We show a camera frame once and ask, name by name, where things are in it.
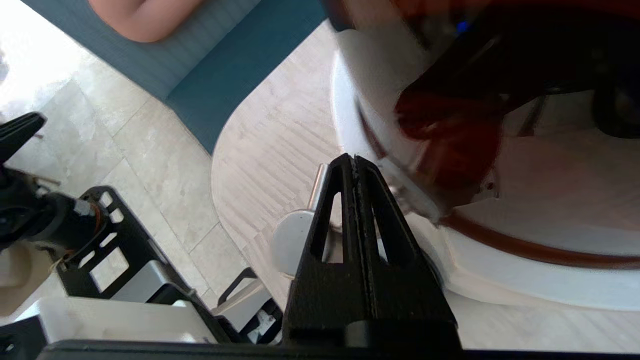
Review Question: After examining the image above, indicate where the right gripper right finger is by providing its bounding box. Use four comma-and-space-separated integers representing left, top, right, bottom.
354, 155, 461, 349

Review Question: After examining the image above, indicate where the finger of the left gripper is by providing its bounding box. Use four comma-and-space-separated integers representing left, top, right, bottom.
0, 112, 48, 166

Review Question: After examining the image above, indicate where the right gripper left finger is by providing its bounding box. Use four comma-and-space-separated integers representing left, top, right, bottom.
282, 153, 375, 349

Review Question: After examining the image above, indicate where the large tea dispenser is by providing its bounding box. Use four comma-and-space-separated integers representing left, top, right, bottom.
327, 0, 640, 312

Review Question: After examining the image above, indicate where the black and white robot chassis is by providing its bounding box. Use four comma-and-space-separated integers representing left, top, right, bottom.
0, 185, 284, 347

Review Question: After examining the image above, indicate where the teal upholstered bench sofa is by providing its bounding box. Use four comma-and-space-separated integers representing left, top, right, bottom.
20, 0, 329, 156

